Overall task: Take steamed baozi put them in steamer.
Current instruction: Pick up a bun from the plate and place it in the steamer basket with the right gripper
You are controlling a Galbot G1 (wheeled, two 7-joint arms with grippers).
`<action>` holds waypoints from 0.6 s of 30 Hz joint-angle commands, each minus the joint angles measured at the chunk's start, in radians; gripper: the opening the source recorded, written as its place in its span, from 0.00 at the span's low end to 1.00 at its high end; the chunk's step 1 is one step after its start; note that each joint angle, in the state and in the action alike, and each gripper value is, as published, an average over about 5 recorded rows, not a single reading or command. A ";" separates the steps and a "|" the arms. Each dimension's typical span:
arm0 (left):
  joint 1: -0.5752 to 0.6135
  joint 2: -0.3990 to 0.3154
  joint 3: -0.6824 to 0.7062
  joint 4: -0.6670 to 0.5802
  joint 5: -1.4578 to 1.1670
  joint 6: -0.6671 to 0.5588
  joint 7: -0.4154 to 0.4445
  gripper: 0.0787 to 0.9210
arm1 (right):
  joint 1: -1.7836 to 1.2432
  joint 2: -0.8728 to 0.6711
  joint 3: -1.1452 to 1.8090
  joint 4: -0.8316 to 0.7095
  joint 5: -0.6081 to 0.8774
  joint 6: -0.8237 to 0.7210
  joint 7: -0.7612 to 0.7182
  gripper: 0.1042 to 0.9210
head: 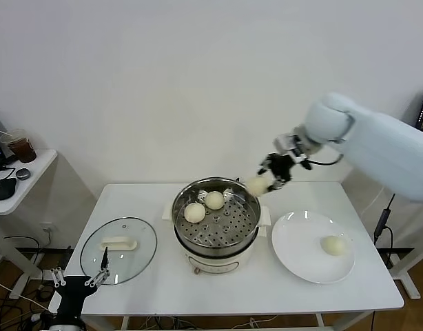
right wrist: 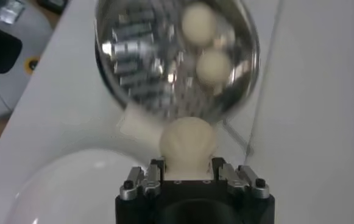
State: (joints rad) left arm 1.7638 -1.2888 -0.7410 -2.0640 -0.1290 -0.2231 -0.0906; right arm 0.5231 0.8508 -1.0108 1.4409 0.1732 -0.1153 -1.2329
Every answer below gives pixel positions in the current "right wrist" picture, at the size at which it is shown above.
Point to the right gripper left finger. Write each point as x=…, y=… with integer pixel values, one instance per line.
x=147, y=182

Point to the perforated steel steamer pot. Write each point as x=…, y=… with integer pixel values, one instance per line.
x=140, y=61

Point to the white steamed baozi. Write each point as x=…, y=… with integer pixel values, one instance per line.
x=213, y=68
x=189, y=143
x=198, y=24

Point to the white round plate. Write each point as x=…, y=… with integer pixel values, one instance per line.
x=73, y=188

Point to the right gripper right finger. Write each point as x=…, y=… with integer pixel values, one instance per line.
x=237, y=179

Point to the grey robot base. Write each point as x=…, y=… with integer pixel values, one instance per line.
x=12, y=91

